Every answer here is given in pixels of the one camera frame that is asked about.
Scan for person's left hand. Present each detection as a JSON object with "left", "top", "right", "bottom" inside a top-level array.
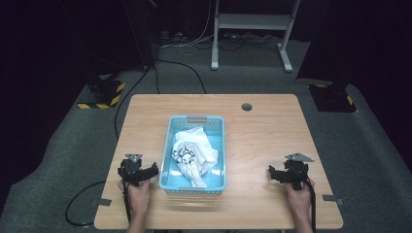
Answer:
[{"left": 118, "top": 180, "right": 152, "bottom": 216}]

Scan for black looped floor cable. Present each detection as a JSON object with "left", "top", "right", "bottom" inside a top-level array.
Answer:
[{"left": 64, "top": 180, "right": 107, "bottom": 227}]

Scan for blue plastic basket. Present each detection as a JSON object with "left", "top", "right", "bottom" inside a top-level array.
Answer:
[{"left": 158, "top": 115, "right": 227, "bottom": 195}]

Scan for white printed t-shirt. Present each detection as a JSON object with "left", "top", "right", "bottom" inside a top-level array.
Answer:
[{"left": 171, "top": 125, "right": 220, "bottom": 189}]

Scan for person's right hand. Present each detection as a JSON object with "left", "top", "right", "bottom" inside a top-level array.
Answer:
[{"left": 285, "top": 182, "right": 313, "bottom": 217}]

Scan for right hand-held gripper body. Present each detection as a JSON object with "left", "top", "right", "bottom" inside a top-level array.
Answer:
[{"left": 283, "top": 152, "right": 315, "bottom": 191}]

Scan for white metal stand frame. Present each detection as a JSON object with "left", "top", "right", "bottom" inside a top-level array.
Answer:
[{"left": 210, "top": 0, "right": 302, "bottom": 73}]

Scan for black braided right gripper cable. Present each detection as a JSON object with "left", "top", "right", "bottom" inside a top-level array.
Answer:
[{"left": 303, "top": 178, "right": 318, "bottom": 233}]

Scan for black yellow striped stand base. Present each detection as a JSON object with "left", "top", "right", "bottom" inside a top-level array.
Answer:
[
  {"left": 306, "top": 83, "right": 360, "bottom": 114},
  {"left": 77, "top": 75, "right": 126, "bottom": 111}
]

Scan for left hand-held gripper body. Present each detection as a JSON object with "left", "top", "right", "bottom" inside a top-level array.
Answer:
[{"left": 118, "top": 152, "right": 149, "bottom": 187}]

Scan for white floor cables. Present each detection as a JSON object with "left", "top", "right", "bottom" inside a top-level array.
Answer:
[{"left": 158, "top": 0, "right": 216, "bottom": 56}]

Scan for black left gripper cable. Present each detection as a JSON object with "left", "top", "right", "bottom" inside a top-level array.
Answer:
[{"left": 121, "top": 182, "right": 132, "bottom": 225}]

